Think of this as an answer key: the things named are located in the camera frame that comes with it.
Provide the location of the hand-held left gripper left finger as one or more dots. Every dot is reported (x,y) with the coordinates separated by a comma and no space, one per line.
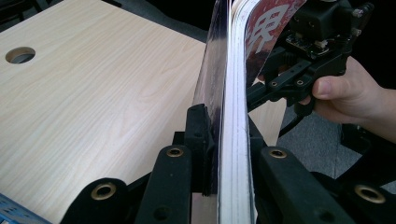
(199,149)

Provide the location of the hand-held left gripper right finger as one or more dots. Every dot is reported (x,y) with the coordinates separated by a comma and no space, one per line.
(280,186)

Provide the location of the red cover magazine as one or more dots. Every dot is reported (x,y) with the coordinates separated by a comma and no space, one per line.
(236,124)

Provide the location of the blue plastic file rack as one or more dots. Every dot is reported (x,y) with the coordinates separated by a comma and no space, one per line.
(12,214)

